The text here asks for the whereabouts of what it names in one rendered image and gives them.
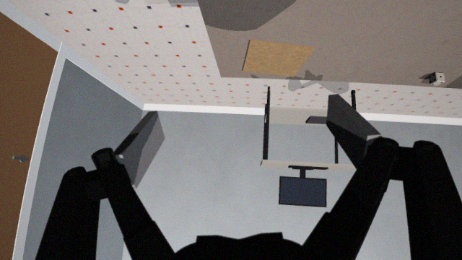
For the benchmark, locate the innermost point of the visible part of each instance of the tan mat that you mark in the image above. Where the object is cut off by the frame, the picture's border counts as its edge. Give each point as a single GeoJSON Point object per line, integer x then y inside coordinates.
{"type": "Point", "coordinates": [275, 58]}

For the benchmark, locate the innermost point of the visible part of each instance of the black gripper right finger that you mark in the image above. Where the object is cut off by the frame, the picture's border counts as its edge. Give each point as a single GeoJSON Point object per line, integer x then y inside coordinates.
{"type": "Point", "coordinates": [433, 204]}

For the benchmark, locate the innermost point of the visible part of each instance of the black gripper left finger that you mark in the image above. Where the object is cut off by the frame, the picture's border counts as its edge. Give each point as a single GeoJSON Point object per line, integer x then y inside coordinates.
{"type": "Point", "coordinates": [72, 226]}

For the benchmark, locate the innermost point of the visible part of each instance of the white die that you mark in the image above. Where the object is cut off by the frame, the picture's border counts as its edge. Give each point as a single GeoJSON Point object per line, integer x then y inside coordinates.
{"type": "Point", "coordinates": [436, 78]}

